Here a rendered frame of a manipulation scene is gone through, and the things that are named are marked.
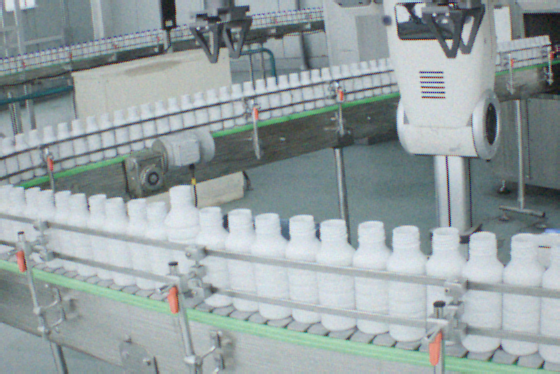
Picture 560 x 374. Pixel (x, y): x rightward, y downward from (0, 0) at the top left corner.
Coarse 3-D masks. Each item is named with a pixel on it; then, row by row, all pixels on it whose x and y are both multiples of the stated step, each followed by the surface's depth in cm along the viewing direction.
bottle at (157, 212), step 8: (152, 208) 126; (160, 208) 126; (152, 216) 126; (160, 216) 126; (152, 224) 127; (160, 224) 127; (144, 232) 128; (152, 232) 126; (160, 232) 126; (152, 248) 127; (160, 248) 126; (152, 256) 127; (160, 256) 127; (168, 256) 127; (152, 264) 128; (160, 264) 127; (160, 272) 128; (168, 272) 128
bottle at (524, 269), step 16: (512, 240) 90; (528, 240) 92; (512, 256) 91; (528, 256) 89; (512, 272) 90; (528, 272) 89; (512, 304) 91; (528, 304) 89; (512, 320) 91; (528, 320) 90; (512, 352) 92; (528, 352) 91
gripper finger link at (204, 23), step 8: (192, 24) 125; (200, 24) 124; (208, 24) 123; (216, 24) 122; (192, 32) 126; (200, 32) 126; (216, 32) 123; (200, 40) 126; (216, 40) 124; (208, 48) 127; (216, 48) 125; (208, 56) 127; (216, 56) 126
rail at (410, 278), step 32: (64, 224) 141; (64, 256) 144; (224, 256) 116; (256, 256) 112; (224, 288) 119; (480, 288) 91; (512, 288) 89; (544, 288) 86; (384, 320) 102; (416, 320) 99
